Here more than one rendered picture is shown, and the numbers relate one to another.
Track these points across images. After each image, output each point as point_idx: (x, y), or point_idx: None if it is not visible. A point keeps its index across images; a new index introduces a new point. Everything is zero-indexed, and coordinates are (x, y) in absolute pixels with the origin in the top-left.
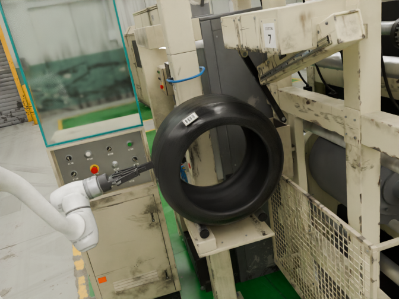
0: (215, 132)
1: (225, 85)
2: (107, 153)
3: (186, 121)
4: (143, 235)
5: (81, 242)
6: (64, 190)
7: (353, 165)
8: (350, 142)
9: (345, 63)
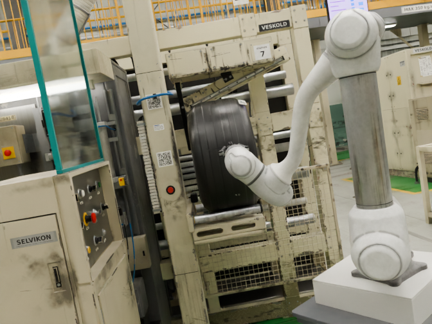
0: (129, 179)
1: (126, 130)
2: (89, 196)
3: (243, 103)
4: (132, 318)
5: (291, 186)
6: (245, 149)
7: (269, 149)
8: (264, 134)
9: (253, 87)
